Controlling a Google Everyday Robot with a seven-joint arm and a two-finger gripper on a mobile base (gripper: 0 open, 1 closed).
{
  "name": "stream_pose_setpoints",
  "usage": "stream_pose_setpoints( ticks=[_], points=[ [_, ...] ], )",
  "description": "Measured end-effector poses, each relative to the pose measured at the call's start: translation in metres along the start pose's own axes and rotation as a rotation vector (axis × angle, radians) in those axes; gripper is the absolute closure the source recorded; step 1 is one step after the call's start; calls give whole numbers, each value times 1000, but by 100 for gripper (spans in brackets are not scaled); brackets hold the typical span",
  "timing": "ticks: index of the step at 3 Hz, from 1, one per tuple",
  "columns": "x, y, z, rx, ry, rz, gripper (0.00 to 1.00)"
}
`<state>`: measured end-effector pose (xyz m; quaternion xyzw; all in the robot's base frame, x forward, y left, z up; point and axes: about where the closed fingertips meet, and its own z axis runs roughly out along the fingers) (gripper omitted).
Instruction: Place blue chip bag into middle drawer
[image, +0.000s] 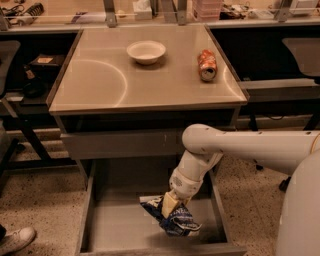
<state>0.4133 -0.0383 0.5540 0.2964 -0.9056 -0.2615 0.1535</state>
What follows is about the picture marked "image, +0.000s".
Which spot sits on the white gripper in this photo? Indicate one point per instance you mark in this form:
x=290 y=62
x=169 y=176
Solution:
x=184 y=184

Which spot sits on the blue chip bag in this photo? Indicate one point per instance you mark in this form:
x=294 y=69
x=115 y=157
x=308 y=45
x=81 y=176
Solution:
x=179 y=223

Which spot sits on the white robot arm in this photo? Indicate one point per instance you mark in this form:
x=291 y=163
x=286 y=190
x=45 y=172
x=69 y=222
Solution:
x=299 y=224

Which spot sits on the open middle drawer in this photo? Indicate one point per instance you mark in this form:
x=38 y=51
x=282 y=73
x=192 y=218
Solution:
x=115 y=224

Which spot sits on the closed top drawer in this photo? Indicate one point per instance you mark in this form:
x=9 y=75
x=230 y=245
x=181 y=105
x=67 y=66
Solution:
x=119 y=144

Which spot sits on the grey drawer cabinet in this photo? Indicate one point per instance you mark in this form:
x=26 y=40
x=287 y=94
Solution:
x=103 y=89

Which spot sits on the orange soda can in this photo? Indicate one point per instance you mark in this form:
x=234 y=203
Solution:
x=207 y=65

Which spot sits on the white paper bowl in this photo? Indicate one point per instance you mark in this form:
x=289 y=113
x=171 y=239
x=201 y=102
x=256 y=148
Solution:
x=146 y=52

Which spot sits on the white sneaker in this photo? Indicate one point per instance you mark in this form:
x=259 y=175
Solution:
x=17 y=240

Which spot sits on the black bottle on shelf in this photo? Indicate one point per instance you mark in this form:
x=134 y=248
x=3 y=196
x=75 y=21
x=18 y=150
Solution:
x=34 y=86

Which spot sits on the black box on shelf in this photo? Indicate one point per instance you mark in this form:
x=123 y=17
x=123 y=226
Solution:
x=47 y=66

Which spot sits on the white tissue box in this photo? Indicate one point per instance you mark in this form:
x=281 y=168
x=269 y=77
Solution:
x=142 y=10

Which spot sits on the pink storage box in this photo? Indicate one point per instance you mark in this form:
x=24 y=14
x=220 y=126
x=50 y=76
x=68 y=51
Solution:
x=206 y=10

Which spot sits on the black office chair left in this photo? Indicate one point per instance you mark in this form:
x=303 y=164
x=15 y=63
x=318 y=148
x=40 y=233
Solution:
x=8 y=50

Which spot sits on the black coiled tool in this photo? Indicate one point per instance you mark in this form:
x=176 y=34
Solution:
x=31 y=14

